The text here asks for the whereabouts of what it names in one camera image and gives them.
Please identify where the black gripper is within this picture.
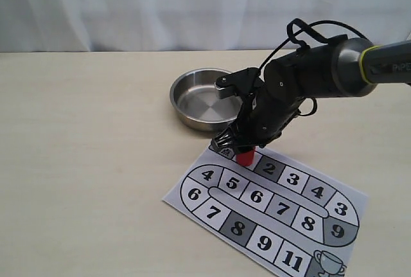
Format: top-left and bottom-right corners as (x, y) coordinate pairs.
(213, 93), (302, 155)

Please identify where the red cylinder game piece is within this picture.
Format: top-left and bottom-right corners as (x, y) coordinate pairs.
(236, 150), (255, 166)

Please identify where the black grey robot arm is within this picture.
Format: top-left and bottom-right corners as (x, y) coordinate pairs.
(211, 35), (410, 154)

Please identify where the stainless steel round bowl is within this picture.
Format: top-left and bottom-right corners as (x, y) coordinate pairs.
(170, 68), (241, 132)

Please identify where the printed paper game board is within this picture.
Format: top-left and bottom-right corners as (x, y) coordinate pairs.
(164, 148), (367, 276)

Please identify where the white curtain backdrop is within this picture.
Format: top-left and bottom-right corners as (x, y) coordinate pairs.
(1, 0), (410, 52)

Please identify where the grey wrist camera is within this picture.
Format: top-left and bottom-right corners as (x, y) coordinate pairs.
(214, 67), (264, 99)

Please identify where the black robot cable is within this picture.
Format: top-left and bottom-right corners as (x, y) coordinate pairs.
(259, 18), (370, 118)

